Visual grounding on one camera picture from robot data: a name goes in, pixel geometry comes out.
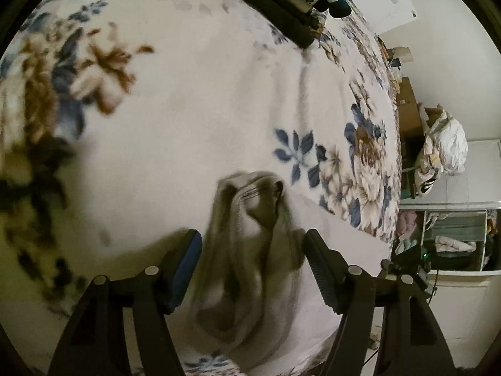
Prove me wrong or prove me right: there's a beige small garment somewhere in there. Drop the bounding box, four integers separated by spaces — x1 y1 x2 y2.
190 171 304 374

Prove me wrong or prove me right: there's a white crumpled clothes pile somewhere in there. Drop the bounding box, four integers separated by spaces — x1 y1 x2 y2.
414 104 469 198

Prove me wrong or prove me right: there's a white shelf unit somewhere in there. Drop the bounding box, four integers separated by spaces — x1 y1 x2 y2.
396 207 500 368

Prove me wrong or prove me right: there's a brown wooden cabinet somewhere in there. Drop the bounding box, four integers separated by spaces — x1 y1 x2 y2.
396 77 425 200

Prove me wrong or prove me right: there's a floral white bed blanket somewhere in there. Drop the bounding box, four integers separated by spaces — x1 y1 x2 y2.
1 0 401 375

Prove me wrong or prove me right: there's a patterned dark sock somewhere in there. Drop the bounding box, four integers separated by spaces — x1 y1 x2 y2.
302 0 352 18

